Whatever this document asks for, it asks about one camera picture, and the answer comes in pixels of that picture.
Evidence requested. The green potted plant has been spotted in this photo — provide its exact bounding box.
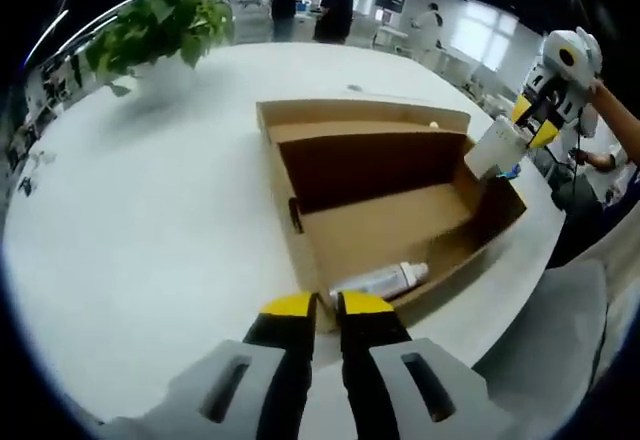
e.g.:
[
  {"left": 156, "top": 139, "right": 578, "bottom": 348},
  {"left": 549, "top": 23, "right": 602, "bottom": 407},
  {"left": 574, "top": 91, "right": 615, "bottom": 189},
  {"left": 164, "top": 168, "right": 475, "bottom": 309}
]
[{"left": 84, "top": 0, "right": 236, "bottom": 99}]

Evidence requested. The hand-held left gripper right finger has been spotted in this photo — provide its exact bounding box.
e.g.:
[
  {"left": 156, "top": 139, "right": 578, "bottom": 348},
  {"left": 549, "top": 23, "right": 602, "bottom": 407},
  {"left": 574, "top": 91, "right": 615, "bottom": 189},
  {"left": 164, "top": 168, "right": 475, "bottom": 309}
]
[{"left": 337, "top": 289, "right": 521, "bottom": 440}]

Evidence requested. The white silver tube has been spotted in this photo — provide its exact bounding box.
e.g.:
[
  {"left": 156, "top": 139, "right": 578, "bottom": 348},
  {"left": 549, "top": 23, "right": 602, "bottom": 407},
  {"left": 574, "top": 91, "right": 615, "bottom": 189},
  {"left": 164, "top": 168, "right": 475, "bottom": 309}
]
[{"left": 328, "top": 261, "right": 430, "bottom": 306}]

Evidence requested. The white soft packet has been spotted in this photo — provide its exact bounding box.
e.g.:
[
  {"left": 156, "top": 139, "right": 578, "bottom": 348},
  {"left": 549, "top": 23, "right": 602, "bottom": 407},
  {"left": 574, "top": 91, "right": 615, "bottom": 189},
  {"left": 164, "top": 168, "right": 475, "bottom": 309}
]
[{"left": 463, "top": 114, "right": 529, "bottom": 182}]

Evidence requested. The brown cardboard shoe box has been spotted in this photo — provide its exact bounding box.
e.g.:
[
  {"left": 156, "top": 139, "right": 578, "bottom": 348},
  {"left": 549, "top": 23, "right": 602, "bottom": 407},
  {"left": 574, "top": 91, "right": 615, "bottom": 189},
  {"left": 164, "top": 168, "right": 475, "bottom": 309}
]
[{"left": 255, "top": 98, "right": 529, "bottom": 334}]

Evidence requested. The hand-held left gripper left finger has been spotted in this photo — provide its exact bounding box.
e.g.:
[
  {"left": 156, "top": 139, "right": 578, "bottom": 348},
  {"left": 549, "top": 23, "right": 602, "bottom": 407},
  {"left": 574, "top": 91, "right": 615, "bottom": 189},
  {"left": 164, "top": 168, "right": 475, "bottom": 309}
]
[{"left": 94, "top": 291, "right": 317, "bottom": 440}]

